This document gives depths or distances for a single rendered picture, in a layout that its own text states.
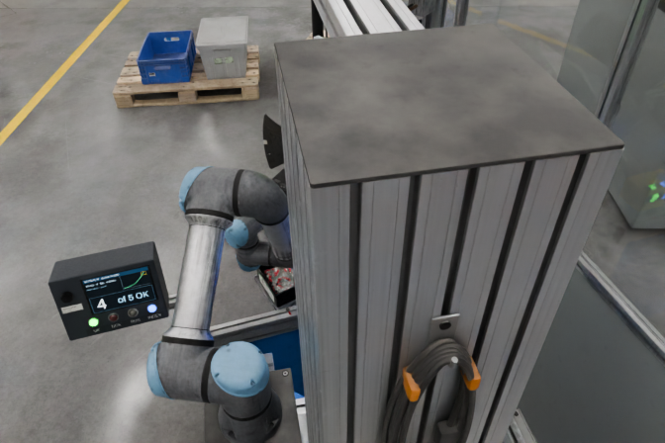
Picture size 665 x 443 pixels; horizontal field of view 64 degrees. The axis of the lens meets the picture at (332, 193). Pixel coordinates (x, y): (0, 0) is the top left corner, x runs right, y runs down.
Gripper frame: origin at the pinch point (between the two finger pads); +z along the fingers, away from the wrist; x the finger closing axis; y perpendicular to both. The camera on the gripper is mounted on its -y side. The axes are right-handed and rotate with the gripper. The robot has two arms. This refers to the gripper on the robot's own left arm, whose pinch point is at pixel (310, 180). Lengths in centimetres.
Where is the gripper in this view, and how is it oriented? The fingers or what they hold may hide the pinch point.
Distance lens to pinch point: 175.4
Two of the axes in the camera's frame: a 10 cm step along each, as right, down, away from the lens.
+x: 1.0, 8.1, 5.8
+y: -8.1, -2.8, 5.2
